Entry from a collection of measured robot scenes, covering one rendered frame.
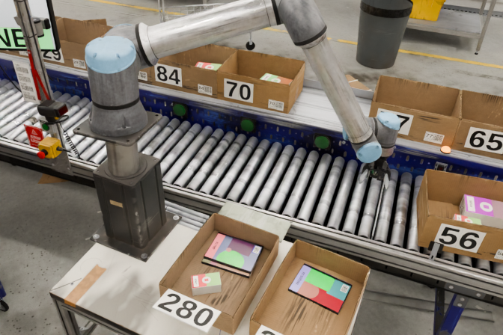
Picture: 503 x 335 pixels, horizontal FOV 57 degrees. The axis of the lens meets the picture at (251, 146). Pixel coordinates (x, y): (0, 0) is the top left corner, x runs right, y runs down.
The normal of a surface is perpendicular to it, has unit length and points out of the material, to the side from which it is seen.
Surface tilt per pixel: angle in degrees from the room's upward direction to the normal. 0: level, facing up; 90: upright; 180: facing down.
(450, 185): 90
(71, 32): 89
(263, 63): 89
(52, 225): 0
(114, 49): 2
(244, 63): 90
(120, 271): 0
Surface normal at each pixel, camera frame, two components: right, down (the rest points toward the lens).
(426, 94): -0.35, 0.54
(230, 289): 0.04, -0.80
